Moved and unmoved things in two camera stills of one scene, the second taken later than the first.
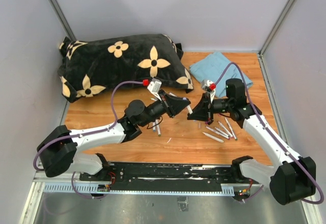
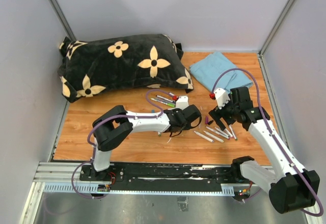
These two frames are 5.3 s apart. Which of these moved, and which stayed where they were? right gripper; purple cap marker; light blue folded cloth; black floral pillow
Moved: right gripper
Stayed: purple cap marker; light blue folded cloth; black floral pillow
